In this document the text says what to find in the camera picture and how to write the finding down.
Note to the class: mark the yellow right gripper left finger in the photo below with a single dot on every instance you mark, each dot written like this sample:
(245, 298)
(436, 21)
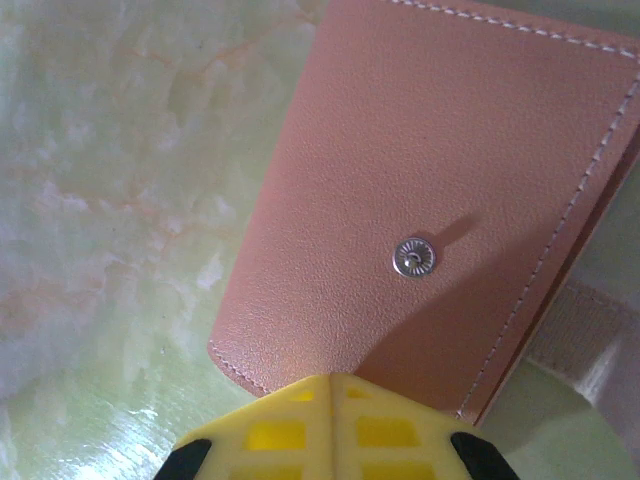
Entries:
(270, 440)

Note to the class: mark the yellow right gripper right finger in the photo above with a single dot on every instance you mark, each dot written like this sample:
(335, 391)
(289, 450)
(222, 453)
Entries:
(400, 445)

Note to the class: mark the pink leather card holder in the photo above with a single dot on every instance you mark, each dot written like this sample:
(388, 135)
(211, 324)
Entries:
(425, 150)

